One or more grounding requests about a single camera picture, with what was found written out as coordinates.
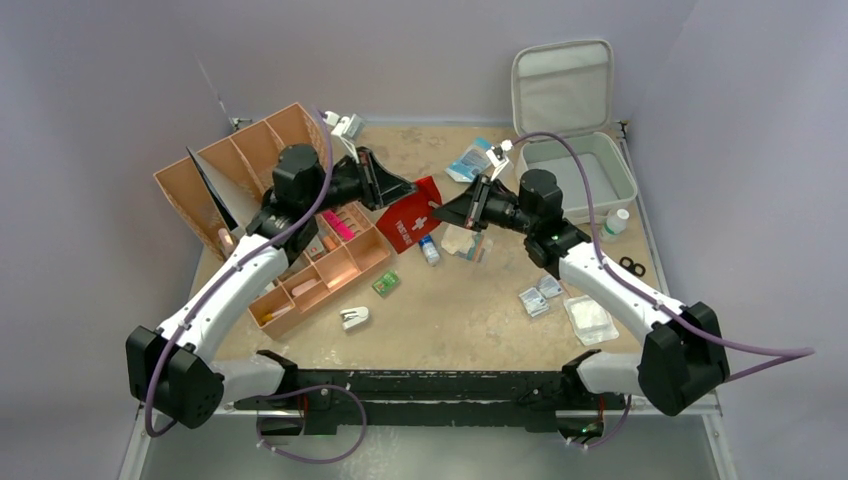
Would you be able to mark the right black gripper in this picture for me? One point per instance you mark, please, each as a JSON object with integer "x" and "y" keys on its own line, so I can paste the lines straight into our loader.
{"x": 481, "y": 203}

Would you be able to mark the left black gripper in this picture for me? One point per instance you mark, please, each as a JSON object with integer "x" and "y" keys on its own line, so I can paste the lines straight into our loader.
{"x": 377, "y": 186}

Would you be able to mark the red first aid pouch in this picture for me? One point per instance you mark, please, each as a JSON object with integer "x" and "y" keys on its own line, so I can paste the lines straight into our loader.
{"x": 405, "y": 223}

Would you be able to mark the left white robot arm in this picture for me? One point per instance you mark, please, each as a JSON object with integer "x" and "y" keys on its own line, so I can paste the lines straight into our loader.
{"x": 172, "y": 368}

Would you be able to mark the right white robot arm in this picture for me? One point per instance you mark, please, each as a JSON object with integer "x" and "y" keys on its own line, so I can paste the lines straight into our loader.
{"x": 681, "y": 359}

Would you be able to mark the beige gauze wrap packet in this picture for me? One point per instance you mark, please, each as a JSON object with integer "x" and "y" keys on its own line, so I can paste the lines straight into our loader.
{"x": 466, "y": 244}

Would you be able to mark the blue white wipes packet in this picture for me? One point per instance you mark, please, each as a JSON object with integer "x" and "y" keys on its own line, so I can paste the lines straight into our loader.
{"x": 471, "y": 162}

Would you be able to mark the blue white bandage roll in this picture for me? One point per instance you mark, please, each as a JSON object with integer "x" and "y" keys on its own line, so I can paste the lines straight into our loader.
{"x": 429, "y": 250}

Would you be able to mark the pink desk tray organizer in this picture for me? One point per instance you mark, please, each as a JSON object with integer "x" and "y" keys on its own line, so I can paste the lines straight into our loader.
{"x": 326, "y": 269}

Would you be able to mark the green small box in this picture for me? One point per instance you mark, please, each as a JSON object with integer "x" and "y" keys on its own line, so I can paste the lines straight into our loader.
{"x": 386, "y": 283}

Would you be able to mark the alcohol pad sachet pair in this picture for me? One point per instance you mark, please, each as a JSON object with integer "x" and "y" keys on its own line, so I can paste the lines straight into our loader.
{"x": 534, "y": 302}

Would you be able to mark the white stapler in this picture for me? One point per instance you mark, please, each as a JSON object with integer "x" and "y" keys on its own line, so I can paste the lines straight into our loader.
{"x": 354, "y": 317}

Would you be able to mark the white plastic bottle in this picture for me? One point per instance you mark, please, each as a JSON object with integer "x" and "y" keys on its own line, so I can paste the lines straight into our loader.
{"x": 614, "y": 225}

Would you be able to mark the grey open storage case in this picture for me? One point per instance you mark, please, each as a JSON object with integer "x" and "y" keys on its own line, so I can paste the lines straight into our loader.
{"x": 562, "y": 101}

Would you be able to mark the dark folder in rack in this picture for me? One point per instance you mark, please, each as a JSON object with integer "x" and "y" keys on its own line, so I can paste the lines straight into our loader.
{"x": 228, "y": 219}

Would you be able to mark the black grey scissors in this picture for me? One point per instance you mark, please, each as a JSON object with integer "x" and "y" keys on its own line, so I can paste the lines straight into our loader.
{"x": 635, "y": 268}

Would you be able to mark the pink file organizer rack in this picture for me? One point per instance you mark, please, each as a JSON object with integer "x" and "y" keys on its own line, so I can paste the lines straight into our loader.
{"x": 246, "y": 158}

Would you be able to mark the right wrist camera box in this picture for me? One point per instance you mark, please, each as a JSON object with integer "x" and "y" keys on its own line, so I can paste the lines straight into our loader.
{"x": 498, "y": 156}

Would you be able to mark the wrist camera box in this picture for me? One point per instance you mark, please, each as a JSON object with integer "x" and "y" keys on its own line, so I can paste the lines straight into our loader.
{"x": 346, "y": 129}
{"x": 498, "y": 156}

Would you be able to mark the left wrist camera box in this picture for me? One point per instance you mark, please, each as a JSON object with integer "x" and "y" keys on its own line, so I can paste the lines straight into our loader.
{"x": 346, "y": 129}

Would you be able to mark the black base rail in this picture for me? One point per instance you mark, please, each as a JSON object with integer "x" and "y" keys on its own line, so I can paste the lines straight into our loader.
{"x": 535, "y": 401}

